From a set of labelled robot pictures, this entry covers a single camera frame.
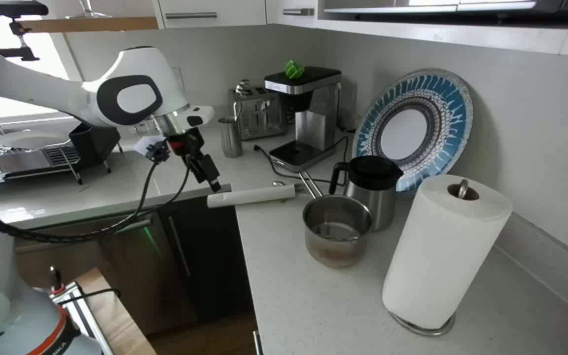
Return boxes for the wooden box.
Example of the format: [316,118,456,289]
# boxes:
[49,266,158,355]

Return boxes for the metal paper towel holder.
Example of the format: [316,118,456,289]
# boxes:
[389,177,481,339]

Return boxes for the silver microwave oven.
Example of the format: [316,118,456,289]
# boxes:
[321,0,568,23]

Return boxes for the dark lower kitchen cabinet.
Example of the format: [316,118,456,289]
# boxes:
[14,195,258,339]

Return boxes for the steel carafe with black lid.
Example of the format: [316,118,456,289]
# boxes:
[327,153,404,232]

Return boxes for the white upper kitchen cabinet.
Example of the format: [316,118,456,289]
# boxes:
[156,0,270,29]

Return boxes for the steel utensil cup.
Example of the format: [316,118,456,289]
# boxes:
[219,116,245,159]

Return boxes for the silver pot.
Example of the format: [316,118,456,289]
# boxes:
[300,195,375,270]

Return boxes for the black and silver coffee maker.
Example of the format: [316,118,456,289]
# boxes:
[262,65,355,175]

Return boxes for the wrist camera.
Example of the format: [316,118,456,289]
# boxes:
[134,134,172,165]

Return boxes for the green plastic object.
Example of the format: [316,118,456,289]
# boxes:
[282,59,308,82]

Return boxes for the blue patterned decorative plate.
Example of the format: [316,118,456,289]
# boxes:
[351,66,475,195]

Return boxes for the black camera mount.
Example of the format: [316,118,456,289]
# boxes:
[0,0,51,63]

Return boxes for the silver metal tongs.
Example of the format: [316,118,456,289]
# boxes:
[270,171,327,201]

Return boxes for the wooden plank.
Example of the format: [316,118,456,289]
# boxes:
[18,15,162,35]

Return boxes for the white paper towel roll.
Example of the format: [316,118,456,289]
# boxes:
[381,173,515,331]

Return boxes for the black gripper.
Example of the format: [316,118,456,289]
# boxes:
[166,126,225,193]

